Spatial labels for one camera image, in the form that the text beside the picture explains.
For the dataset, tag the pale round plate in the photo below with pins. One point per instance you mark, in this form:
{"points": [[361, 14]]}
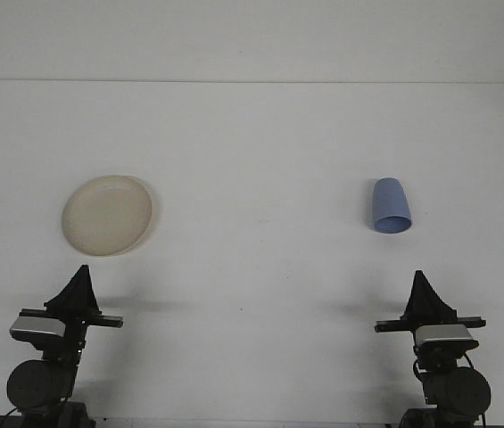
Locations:
{"points": [[106, 216]]}

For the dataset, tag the grey camera box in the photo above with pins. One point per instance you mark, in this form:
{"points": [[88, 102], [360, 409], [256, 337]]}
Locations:
{"points": [[37, 327], [445, 335]]}

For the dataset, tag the pale blue cup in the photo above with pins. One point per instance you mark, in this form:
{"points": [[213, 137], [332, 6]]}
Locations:
{"points": [[390, 200]]}

